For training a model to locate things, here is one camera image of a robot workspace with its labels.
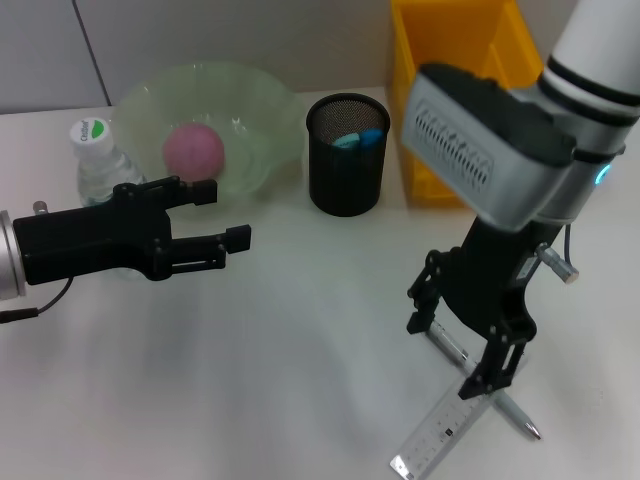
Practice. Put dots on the green glass fruit plate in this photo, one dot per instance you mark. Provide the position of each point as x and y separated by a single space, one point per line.
260 115

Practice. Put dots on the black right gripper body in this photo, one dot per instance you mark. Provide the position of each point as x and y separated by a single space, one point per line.
490 280

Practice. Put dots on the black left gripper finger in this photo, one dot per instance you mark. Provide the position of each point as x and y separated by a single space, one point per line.
205 191
239 238

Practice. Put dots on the transparent plastic ruler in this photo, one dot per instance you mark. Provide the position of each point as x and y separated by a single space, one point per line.
440 435

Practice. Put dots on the clear water bottle green label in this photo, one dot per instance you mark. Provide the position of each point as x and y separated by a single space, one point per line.
100 170

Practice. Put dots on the blue scissors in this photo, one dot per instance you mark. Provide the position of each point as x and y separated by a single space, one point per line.
357 139

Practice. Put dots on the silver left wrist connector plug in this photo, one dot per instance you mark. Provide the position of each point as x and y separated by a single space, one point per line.
40 207

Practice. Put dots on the pink peach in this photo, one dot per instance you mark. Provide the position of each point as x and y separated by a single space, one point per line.
192 150

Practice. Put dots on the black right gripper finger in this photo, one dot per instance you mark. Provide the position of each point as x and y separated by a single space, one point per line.
500 360
425 300

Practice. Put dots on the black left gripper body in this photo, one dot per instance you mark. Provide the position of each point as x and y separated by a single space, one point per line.
90 240

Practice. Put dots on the black mesh pen holder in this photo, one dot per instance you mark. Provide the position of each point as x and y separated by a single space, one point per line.
345 185

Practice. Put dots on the yellow plastic bin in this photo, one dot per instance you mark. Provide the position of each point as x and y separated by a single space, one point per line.
415 40

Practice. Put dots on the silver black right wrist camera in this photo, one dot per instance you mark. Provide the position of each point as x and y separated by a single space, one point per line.
475 140

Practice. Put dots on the white grey ballpoint pen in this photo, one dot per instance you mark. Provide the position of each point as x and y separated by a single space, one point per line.
517 415

